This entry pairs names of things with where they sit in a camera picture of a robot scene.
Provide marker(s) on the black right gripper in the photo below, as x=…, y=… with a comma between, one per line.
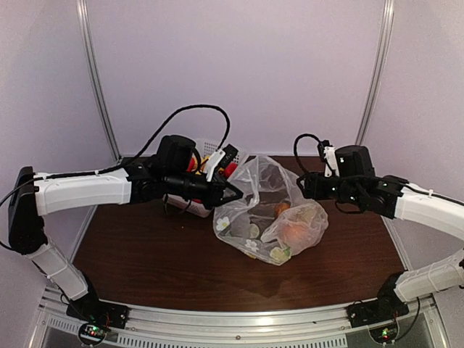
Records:
x=312, y=183

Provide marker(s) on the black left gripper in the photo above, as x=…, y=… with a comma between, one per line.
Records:
x=214, y=198

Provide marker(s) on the clear printed plastic bag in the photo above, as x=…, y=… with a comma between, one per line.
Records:
x=249, y=224

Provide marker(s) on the orange fruit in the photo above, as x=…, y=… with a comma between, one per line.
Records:
x=295, y=236

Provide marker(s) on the pink fruit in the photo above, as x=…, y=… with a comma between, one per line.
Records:
x=193, y=164

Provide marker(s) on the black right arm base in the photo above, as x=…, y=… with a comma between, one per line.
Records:
x=382, y=313

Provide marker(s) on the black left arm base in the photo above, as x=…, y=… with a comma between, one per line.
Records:
x=98, y=316

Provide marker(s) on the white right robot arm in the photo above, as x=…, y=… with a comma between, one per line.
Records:
x=427, y=227

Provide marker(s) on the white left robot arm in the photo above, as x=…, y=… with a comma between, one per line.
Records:
x=38, y=195

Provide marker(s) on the red fruit in basket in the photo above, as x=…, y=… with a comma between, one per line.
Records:
x=230, y=169

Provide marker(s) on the white perforated plastic basket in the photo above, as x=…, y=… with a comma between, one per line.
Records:
x=205, y=148

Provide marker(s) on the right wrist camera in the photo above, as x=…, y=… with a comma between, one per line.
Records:
x=327, y=153

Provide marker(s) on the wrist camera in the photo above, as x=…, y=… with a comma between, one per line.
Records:
x=327, y=153
x=219, y=159

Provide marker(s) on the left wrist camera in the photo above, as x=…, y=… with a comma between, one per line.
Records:
x=219, y=159

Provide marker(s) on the right aluminium corner post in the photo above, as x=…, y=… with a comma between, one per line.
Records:
x=384, y=40

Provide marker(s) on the aluminium corner post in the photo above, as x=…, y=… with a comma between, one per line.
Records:
x=85, y=28
x=384, y=40

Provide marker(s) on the left aluminium corner post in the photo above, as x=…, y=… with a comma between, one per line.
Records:
x=85, y=28

